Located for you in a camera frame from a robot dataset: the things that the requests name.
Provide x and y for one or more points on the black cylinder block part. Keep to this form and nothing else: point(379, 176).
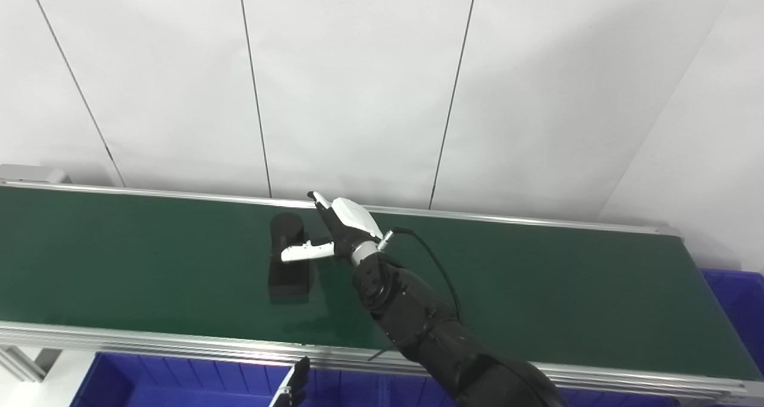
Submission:
point(289, 281)

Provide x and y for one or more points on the blue bin with white part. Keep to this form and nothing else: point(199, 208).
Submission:
point(179, 383)

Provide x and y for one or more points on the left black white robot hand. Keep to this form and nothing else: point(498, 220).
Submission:
point(296, 377)

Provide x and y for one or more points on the empty blue plastic bin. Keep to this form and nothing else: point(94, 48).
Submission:
point(740, 311)

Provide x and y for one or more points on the aluminium conveyor leg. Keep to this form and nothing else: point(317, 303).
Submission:
point(45, 359)

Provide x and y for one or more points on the green conveyor belt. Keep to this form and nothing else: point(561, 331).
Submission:
point(149, 341)
point(149, 264)

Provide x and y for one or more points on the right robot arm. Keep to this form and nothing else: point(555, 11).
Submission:
point(418, 317)

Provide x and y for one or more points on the blue bin with black parts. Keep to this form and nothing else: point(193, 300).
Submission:
point(615, 401)

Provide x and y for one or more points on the grey conveyor end cap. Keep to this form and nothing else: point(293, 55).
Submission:
point(30, 174)

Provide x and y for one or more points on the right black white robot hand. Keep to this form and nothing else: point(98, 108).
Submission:
point(346, 228)

